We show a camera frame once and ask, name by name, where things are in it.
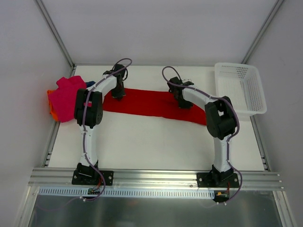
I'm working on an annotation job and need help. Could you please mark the red t shirt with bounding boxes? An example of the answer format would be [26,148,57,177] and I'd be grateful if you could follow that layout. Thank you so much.
[103,88,206,125]

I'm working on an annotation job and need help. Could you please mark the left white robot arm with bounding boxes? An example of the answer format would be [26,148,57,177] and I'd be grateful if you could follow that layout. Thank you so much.
[74,63,128,184]

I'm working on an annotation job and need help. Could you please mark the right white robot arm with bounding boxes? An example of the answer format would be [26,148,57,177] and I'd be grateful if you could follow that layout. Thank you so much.
[167,77,239,187]

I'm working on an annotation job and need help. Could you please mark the blue folded t shirt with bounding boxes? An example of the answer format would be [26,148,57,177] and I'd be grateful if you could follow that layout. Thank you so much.
[86,81,95,87]

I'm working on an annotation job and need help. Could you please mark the pink folded t shirt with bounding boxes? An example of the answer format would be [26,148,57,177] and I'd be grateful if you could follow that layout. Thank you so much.
[49,76,86,122]

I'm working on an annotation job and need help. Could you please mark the white plastic basket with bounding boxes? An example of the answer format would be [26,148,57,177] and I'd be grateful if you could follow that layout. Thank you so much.
[214,62,267,121]

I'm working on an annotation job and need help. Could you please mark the orange folded t shirt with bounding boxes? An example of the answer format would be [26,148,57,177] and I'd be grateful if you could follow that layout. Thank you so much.
[47,90,59,122]

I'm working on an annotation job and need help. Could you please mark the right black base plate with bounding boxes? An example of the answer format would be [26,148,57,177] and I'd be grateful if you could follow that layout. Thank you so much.
[196,172,240,188]

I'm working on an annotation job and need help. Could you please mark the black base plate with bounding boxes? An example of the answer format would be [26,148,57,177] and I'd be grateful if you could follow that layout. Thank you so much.
[71,169,114,186]
[196,172,240,188]

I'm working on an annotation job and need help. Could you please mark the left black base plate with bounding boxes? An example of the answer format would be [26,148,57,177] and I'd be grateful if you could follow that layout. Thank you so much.
[71,169,114,186]

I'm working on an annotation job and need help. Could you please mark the white slotted cable duct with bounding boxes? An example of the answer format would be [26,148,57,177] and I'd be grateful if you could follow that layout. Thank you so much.
[38,186,214,199]

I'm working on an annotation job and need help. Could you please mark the aluminium mounting rail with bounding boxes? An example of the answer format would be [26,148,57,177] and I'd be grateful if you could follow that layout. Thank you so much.
[28,167,286,191]

